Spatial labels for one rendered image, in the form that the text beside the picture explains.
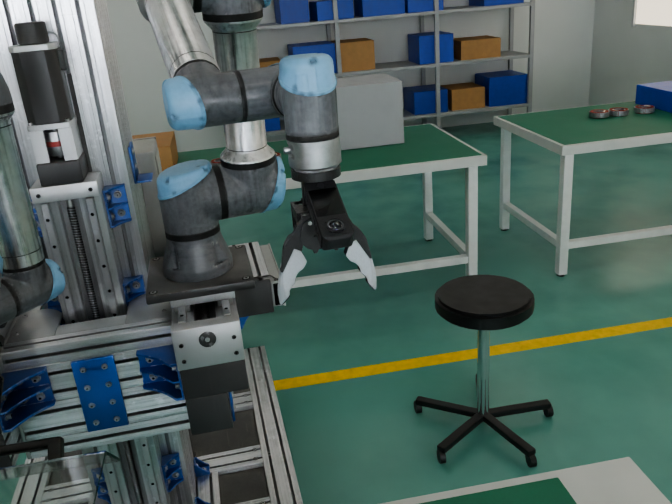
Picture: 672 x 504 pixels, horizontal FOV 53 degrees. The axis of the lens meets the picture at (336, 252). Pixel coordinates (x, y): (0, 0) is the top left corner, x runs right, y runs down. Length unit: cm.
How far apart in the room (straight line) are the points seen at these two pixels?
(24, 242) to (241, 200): 43
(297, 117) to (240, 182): 51
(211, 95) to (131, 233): 70
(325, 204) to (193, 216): 53
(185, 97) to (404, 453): 183
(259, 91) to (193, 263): 54
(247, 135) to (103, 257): 42
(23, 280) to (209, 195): 39
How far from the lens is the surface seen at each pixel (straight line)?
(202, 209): 140
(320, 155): 92
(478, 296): 235
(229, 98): 98
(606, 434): 271
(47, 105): 148
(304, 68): 90
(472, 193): 350
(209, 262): 143
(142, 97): 735
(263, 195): 142
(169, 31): 112
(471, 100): 727
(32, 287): 129
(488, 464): 250
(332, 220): 89
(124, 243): 162
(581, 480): 132
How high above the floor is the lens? 159
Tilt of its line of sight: 22 degrees down
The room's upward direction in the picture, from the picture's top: 5 degrees counter-clockwise
